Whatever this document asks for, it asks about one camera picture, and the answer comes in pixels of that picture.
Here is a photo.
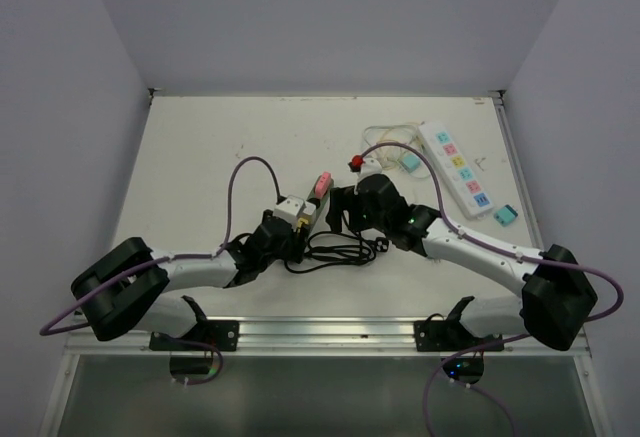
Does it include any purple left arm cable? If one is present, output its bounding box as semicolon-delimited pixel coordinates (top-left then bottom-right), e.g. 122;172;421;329
39;156;281;388

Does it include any small yellow plug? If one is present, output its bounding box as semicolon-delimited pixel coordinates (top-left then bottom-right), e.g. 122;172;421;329
296;217;309;233

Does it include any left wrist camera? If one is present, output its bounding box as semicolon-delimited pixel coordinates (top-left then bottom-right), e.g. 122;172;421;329
273;195;306;227

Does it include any teal cube plug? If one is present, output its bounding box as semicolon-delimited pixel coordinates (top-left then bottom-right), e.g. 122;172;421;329
494;205;519;227

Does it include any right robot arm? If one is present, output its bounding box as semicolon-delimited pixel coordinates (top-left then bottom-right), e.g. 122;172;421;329
326;174;597;351

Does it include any black power cord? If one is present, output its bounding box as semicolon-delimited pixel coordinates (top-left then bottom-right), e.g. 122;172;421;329
283;229;391;275

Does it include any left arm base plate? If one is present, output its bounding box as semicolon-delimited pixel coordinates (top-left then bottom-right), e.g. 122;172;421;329
149;319;240;352

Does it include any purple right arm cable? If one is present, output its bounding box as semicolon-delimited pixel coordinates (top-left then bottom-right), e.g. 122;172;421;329
362;142;625;437

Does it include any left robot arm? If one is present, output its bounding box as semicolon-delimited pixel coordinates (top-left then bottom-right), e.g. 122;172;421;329
71;211;312;350

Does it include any white multi-socket power strip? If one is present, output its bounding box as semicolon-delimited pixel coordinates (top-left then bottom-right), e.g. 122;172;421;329
418;121;494;219

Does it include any aluminium mounting rail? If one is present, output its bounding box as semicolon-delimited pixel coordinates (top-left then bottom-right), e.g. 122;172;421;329
64;317;591;357

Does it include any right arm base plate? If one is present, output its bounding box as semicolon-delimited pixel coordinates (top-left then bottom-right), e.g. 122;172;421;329
413;319;504;352

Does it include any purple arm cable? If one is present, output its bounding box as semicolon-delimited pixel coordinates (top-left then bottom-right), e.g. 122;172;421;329
39;156;281;388
362;142;625;437

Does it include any white usb cable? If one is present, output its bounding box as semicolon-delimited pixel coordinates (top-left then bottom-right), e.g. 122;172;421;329
361;123;426;173

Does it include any green power strip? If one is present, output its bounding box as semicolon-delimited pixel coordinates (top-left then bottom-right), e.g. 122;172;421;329
300;182;333;234

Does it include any light blue charger plug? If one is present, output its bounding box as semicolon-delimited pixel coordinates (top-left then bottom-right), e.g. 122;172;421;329
399;153;421;174

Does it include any pink plug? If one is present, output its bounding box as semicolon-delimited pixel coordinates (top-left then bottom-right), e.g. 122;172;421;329
314;172;333;199

